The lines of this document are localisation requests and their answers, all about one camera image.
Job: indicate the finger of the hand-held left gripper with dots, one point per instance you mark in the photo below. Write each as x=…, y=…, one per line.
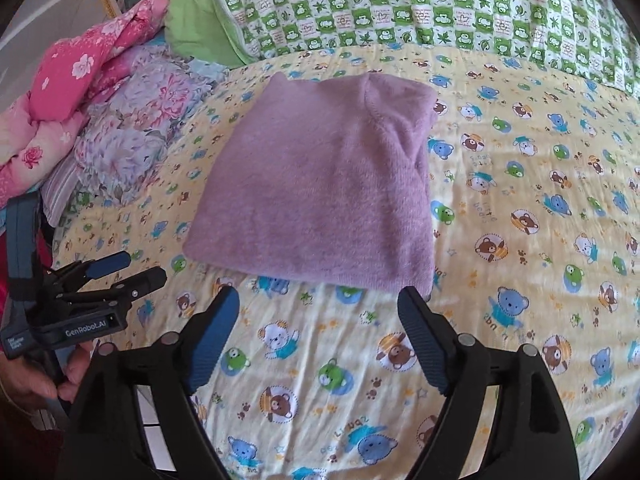
x=112, y=262
x=142, y=282

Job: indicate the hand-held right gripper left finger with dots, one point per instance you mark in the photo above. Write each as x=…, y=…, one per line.
x=212, y=345

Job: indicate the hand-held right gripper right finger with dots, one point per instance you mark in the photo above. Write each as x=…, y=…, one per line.
x=425, y=350

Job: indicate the purple knit sweater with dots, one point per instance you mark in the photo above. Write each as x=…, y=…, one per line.
x=320, y=185

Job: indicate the person's left hand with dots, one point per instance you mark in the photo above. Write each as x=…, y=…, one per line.
x=25, y=385

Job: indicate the striped purple pillow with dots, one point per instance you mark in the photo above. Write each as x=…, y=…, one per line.
x=60, y=190

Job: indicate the yellow bear-print bed sheet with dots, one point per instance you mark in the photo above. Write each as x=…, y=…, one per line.
x=500, y=260

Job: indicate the person's red clothing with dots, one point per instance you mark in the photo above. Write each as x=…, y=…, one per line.
x=25, y=450

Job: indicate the purple floral pillow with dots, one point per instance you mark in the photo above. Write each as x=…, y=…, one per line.
x=135, y=125

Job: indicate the pink floral quilt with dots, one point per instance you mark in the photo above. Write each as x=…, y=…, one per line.
x=65, y=70

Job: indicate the green checkered quilt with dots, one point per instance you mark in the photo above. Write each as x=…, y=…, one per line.
x=400, y=10

